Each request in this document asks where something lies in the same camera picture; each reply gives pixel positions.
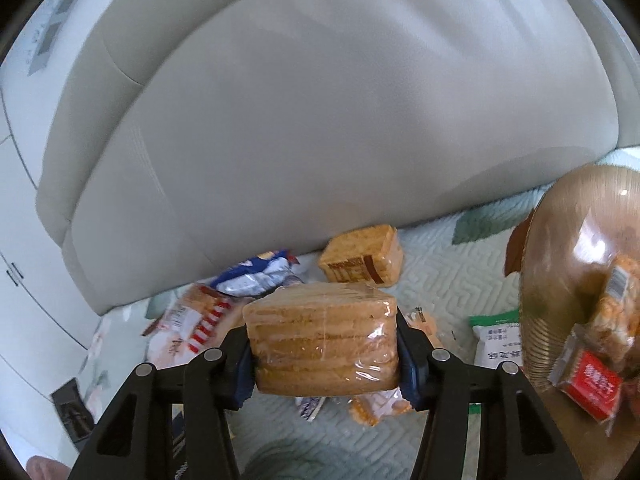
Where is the red bun packet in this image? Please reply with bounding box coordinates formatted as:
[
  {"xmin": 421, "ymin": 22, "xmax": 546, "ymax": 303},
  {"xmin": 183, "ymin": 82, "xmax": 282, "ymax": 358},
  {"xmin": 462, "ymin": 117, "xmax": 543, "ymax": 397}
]
[{"xmin": 548, "ymin": 324, "xmax": 623, "ymax": 436}]

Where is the white green snack packet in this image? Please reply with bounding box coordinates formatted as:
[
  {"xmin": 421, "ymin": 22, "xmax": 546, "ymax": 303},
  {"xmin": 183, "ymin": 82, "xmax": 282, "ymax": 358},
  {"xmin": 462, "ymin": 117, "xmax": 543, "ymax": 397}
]
[{"xmin": 469, "ymin": 310, "xmax": 523, "ymax": 368}]

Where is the red white striped snack bag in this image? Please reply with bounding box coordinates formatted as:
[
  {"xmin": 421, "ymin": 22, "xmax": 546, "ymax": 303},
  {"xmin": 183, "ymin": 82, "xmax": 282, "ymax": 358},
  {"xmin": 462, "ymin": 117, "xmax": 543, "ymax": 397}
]
[{"xmin": 145, "ymin": 284, "xmax": 253, "ymax": 370}]

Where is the orange rice cake pack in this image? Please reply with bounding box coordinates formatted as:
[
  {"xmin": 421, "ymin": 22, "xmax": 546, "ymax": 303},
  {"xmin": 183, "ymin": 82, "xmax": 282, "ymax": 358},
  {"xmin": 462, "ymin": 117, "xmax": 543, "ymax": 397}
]
[{"xmin": 586, "ymin": 254, "xmax": 639, "ymax": 364}]

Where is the amber ribbed glass bowl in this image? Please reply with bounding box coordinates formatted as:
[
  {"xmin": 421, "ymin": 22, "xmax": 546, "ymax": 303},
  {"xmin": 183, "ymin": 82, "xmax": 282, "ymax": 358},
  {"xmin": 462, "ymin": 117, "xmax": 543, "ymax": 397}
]
[{"xmin": 518, "ymin": 161, "xmax": 640, "ymax": 480}]

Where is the toast cracker pack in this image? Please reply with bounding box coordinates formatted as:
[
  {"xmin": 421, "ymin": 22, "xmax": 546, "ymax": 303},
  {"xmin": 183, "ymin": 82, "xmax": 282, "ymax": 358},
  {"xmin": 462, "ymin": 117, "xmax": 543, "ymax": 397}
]
[{"xmin": 243, "ymin": 283, "xmax": 399, "ymax": 396}]

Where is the blue white chip bag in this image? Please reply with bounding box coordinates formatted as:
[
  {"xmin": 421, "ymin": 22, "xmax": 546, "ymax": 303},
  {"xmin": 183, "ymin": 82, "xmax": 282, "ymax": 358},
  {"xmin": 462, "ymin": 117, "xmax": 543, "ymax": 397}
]
[{"xmin": 209, "ymin": 249, "xmax": 298, "ymax": 297}]

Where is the toast slice pack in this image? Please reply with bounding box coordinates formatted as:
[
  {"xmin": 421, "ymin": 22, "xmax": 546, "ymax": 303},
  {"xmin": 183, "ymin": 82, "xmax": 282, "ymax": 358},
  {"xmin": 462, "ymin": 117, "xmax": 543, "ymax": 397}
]
[{"xmin": 318, "ymin": 224, "xmax": 404, "ymax": 287}]

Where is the round biscuit bag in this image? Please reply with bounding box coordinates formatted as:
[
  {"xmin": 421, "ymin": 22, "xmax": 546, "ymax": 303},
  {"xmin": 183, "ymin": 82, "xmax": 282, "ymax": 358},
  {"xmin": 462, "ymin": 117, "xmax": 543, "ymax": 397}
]
[{"xmin": 348, "ymin": 388, "xmax": 412, "ymax": 427}]

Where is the beige leather headboard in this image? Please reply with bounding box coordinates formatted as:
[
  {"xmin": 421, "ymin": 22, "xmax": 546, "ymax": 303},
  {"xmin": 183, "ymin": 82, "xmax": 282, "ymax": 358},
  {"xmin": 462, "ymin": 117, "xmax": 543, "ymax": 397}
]
[{"xmin": 36, "ymin": 0, "xmax": 639, "ymax": 313}]

